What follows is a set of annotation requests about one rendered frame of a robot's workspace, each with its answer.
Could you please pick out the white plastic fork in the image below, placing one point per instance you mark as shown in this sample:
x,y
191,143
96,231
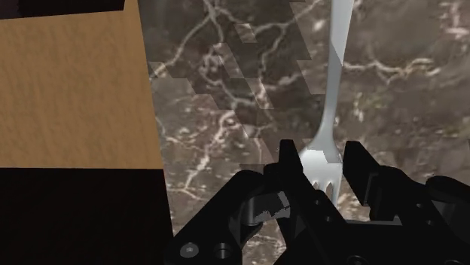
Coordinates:
x,y
335,91

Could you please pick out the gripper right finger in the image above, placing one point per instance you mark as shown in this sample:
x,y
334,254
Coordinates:
x,y
385,190

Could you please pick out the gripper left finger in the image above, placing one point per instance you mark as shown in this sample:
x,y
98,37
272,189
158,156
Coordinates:
x,y
290,176

